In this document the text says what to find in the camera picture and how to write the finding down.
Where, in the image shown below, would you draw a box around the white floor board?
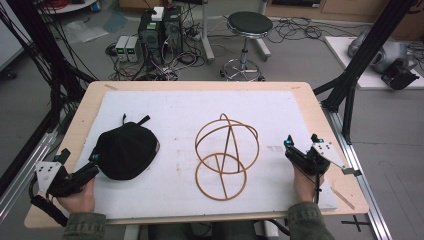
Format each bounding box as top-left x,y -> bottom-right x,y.
324,35 -> 424,91

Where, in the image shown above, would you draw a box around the aluminium rail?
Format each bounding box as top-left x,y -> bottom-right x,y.
321,105 -> 394,240
0,129 -> 65,223

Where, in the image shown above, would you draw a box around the person's left hand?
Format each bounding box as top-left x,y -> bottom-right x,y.
56,177 -> 96,215

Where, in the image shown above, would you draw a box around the thin wooden strip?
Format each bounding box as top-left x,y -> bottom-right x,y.
329,186 -> 356,211

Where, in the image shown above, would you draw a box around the white desk leg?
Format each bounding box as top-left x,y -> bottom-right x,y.
199,0 -> 216,65

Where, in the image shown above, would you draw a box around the person's right hand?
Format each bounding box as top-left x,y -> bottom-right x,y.
292,165 -> 325,204

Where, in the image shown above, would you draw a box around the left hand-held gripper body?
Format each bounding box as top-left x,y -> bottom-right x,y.
34,161 -> 100,198

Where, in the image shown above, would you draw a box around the grey rounded shell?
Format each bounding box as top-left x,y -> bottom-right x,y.
347,30 -> 418,75

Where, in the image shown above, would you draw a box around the black device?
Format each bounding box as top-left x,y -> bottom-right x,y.
380,59 -> 421,91

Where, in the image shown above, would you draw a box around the grey power supply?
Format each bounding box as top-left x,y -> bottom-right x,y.
126,35 -> 141,63
114,35 -> 130,63

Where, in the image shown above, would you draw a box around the black sleeved gripper cable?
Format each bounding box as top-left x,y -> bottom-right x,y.
28,175 -> 70,228

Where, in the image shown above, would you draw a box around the black floor cables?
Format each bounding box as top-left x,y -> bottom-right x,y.
265,15 -> 368,45

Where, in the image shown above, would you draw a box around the wooden wire ring frame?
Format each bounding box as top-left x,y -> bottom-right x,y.
194,112 -> 261,202

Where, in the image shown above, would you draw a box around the black computer tower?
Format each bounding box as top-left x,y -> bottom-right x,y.
162,5 -> 184,56
137,11 -> 165,65

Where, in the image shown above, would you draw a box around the white box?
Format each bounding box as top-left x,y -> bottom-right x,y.
151,6 -> 165,22

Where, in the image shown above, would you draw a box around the clear plastic sheet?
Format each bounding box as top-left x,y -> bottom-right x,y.
62,19 -> 110,45

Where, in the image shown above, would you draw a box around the white foam mat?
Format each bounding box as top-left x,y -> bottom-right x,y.
73,90 -> 339,221

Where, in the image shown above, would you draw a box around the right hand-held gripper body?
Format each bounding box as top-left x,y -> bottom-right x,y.
284,142 -> 363,177

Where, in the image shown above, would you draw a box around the black frame struts with cables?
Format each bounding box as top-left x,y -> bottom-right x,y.
0,0 -> 98,116

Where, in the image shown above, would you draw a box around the black frame strut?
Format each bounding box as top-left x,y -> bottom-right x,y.
312,0 -> 418,145

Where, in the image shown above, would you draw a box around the black cap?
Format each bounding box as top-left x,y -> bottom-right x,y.
90,113 -> 161,181

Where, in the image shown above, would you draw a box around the tangle of floor cables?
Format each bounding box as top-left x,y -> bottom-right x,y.
105,31 -> 208,82

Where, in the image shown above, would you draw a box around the white round table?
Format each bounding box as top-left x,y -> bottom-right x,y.
37,0 -> 98,15

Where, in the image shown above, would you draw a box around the black round stool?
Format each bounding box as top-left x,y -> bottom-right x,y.
220,11 -> 275,83

